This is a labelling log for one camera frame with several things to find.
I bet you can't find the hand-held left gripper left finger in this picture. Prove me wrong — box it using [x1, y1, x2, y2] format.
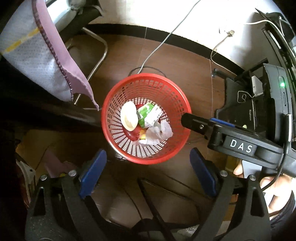
[24, 149, 107, 241]

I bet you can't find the white charger cable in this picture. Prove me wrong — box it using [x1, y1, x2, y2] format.
[210, 19, 279, 66]

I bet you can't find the white paper cup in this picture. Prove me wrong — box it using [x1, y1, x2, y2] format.
[121, 101, 139, 132]

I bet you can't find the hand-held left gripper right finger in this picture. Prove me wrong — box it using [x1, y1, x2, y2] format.
[190, 148, 271, 241]

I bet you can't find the clear plastic wrap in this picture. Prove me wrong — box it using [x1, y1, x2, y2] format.
[139, 122, 174, 146]

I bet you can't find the purple printed tablecloth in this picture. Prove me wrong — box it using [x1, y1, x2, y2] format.
[0, 0, 100, 111]

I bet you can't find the person's right hand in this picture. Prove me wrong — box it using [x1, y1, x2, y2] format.
[233, 160, 293, 216]

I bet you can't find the red plastic wrapper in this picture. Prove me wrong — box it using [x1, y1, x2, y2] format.
[126, 125, 145, 142]

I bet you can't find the black device with green light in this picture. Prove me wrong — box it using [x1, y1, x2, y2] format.
[263, 64, 292, 144]

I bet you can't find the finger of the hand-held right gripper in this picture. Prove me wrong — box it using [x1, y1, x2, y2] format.
[209, 118, 236, 128]
[181, 113, 217, 139]

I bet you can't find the red plastic basket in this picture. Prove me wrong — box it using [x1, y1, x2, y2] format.
[101, 73, 192, 165]

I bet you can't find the metal chair frame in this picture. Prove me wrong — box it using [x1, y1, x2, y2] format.
[65, 27, 108, 105]

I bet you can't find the person's right forearm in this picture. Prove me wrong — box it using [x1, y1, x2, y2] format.
[269, 192, 296, 229]

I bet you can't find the grey white cable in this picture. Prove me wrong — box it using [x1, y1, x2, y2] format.
[140, 0, 202, 75]

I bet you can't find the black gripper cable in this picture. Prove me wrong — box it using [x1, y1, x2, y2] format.
[262, 113, 292, 191]

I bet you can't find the green drink packet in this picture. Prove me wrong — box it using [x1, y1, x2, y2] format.
[136, 103, 162, 128]

